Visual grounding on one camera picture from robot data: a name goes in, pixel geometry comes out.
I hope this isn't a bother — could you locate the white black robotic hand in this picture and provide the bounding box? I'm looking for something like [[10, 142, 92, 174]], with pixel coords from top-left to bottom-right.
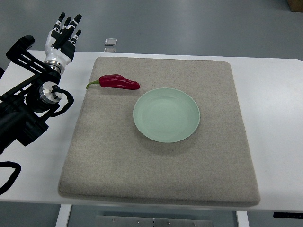
[[45, 13, 82, 67]]

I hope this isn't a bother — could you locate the red pepper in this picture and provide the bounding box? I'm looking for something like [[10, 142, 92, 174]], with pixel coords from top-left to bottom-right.
[[86, 74, 140, 90]]

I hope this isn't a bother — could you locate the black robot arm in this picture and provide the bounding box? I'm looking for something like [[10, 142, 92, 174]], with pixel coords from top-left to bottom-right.
[[0, 35, 74, 151]]

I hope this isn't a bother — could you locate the light green plate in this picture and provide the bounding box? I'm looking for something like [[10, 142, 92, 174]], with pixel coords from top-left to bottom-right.
[[133, 87, 200, 143]]

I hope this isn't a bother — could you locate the clear plastic floor piece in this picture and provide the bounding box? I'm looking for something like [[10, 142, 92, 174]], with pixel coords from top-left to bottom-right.
[[104, 38, 117, 53]]

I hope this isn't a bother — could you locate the white left table leg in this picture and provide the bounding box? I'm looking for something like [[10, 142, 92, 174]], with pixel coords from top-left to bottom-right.
[[55, 204, 72, 227]]

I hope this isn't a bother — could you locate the white table leg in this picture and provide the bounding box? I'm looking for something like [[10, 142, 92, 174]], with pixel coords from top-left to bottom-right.
[[236, 211, 250, 227], [55, 204, 72, 227]]

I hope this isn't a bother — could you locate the cardboard box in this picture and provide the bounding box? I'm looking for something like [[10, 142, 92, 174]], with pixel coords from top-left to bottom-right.
[[287, 0, 303, 12]]

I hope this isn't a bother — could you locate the white right table leg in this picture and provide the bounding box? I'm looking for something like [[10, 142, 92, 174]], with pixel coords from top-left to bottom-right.
[[236, 211, 250, 227]]

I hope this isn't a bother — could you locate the black table control panel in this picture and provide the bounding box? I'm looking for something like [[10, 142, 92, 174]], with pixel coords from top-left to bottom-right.
[[273, 212, 303, 219]]

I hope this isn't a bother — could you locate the metal table base plate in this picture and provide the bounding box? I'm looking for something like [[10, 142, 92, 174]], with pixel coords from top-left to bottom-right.
[[95, 216, 214, 227]]

